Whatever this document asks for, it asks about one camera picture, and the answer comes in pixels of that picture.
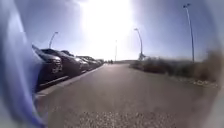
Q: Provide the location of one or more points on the group of people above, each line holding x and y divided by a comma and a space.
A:
110, 61

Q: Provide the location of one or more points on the grey asphalt path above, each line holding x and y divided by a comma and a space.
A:
123, 93

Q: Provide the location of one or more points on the curved street lamp pole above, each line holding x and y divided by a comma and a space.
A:
140, 43
51, 39

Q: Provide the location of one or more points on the pale kerb strip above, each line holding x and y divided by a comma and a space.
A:
66, 82

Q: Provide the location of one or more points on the row of parked cars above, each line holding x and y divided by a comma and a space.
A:
63, 63

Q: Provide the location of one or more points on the row of dry bushes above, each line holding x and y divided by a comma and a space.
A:
176, 68

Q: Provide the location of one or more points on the tall street lamp pole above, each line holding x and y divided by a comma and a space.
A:
191, 33

